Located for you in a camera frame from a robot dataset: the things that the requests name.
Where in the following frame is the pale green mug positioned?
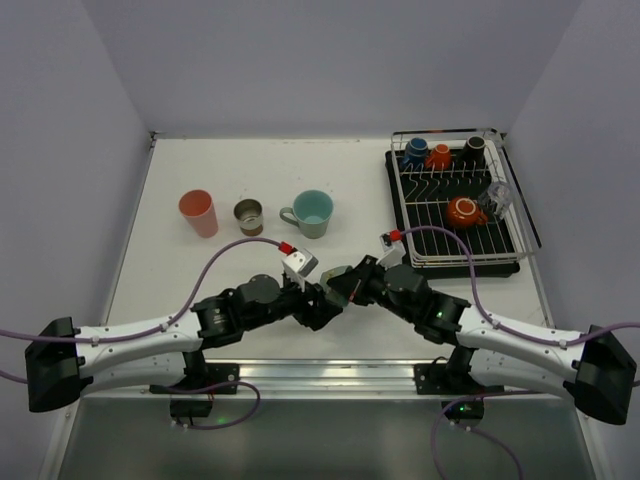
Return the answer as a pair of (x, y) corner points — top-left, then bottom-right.
(279, 190), (334, 239)
(320, 265), (352, 307)

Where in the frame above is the steel cup with cork base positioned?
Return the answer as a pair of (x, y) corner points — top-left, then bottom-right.
(233, 199), (263, 236)

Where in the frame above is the red glazed round cup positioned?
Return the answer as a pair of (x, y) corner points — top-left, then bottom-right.
(445, 196), (488, 229)

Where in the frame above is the pink plastic cup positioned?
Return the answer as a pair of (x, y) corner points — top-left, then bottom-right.
(178, 189), (219, 238)

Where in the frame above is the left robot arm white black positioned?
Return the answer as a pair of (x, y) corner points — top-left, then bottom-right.
(25, 274), (343, 413)

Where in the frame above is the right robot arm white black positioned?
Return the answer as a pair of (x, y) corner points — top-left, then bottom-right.
(327, 256), (637, 425)

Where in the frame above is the black drip tray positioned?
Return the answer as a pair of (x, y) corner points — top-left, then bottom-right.
(385, 150), (524, 280)

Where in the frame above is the blue cup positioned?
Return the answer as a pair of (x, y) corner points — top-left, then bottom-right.
(402, 137), (429, 167)

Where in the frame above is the orange cup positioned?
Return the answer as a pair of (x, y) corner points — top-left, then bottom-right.
(425, 144), (452, 171)

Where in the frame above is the clear glass cup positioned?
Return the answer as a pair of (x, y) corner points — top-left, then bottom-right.
(477, 181), (513, 224)

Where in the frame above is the black cup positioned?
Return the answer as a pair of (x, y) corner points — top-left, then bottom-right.
(459, 135), (486, 165)

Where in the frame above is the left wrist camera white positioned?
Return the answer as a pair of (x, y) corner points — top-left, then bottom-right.
(278, 242), (318, 292)

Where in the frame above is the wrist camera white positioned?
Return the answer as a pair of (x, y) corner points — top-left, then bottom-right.
(376, 230), (406, 269)
(278, 242), (318, 292)

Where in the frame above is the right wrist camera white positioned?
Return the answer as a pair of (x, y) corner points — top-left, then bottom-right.
(376, 230), (406, 269)

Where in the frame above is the aluminium mounting rail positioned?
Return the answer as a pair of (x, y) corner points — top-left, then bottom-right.
(81, 350), (571, 399)

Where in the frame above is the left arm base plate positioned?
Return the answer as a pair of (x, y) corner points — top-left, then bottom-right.
(149, 362), (240, 395)

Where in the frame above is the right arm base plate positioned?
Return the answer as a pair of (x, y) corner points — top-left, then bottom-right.
(413, 356), (483, 395)

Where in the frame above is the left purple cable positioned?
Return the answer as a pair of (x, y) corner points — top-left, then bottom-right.
(0, 236), (296, 431)

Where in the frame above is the wire dish rack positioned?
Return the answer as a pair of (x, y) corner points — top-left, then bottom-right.
(385, 128), (542, 267)

